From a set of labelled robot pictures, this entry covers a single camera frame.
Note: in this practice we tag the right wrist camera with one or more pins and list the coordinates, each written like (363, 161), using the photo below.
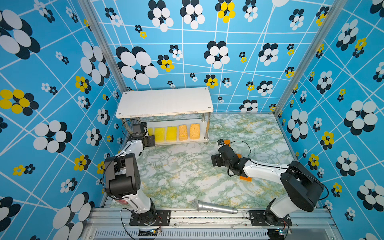
(221, 142)

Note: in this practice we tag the tan porous sponge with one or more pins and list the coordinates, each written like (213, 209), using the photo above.
(195, 131)
(183, 133)

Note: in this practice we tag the yellow sponge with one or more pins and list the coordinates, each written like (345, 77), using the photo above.
(159, 134)
(172, 134)
(150, 131)

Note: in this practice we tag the orange sponge front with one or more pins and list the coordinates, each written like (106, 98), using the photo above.
(245, 179)

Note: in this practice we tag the circuit board right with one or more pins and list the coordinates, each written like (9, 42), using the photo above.
(278, 234)

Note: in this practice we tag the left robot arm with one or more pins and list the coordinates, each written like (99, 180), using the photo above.
(122, 176)

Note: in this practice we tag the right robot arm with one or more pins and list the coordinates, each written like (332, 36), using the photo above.
(303, 190)

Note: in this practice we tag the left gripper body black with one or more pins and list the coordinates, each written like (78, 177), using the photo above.
(148, 141)

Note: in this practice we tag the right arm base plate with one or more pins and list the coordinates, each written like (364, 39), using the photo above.
(258, 219)

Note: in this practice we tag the green circuit board left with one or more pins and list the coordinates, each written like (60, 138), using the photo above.
(149, 233)

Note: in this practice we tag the aluminium front rail frame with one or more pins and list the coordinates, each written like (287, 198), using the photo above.
(189, 224)

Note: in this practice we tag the red soda can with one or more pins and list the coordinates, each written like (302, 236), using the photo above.
(122, 202)

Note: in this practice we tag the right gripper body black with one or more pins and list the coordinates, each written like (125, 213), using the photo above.
(219, 161)

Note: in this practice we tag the white two-tier shelf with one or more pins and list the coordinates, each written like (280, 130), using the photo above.
(171, 102)

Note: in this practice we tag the yellow sponge back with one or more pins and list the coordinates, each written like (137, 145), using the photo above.
(150, 131)

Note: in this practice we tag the silver microphone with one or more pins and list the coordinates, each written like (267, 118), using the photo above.
(205, 206)

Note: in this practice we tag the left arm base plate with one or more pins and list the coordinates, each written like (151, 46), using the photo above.
(156, 218)

